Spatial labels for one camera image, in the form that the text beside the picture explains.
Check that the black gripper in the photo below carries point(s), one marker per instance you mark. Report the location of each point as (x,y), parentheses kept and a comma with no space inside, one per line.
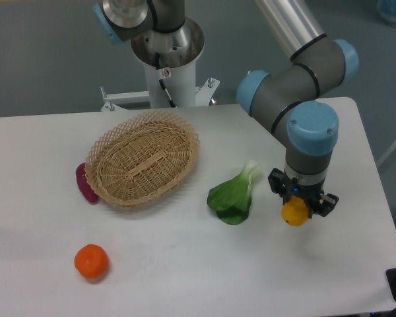
(308,187)

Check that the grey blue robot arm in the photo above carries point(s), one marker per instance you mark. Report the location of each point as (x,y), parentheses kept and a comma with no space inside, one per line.
(168,45)

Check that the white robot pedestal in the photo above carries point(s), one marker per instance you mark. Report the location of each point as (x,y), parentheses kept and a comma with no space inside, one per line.
(165,85)

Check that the woven wicker basket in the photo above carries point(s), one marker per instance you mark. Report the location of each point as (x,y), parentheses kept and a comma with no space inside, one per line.
(142,158)

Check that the orange tangerine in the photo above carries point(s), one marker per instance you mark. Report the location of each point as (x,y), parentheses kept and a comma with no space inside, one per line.
(92,261)

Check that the yellow mango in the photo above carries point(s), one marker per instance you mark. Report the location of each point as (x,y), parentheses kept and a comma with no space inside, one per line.
(295,212)

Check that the green bok choy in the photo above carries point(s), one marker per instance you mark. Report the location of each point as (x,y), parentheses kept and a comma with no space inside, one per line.
(231,200)

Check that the purple sweet potato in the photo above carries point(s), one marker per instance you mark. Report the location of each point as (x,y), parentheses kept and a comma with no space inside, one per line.
(84,187)

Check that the blue bag in background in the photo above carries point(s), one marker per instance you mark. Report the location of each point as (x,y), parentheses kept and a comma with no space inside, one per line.
(387,11)

